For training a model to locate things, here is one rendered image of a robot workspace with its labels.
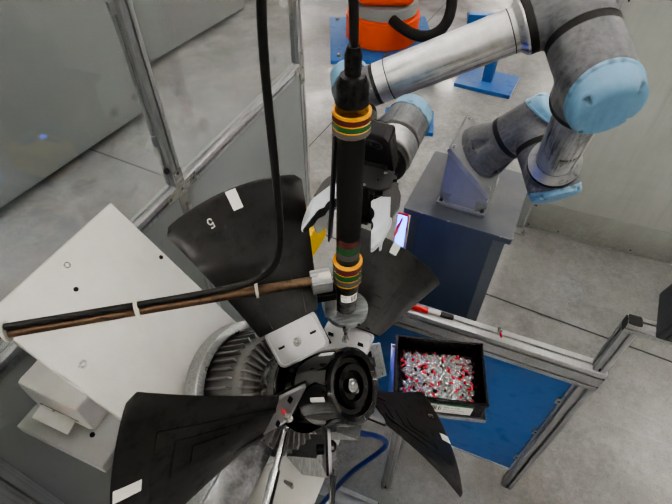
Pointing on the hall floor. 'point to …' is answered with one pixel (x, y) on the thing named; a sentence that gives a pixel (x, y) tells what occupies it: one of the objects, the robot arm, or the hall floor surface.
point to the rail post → (547, 435)
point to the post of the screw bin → (391, 459)
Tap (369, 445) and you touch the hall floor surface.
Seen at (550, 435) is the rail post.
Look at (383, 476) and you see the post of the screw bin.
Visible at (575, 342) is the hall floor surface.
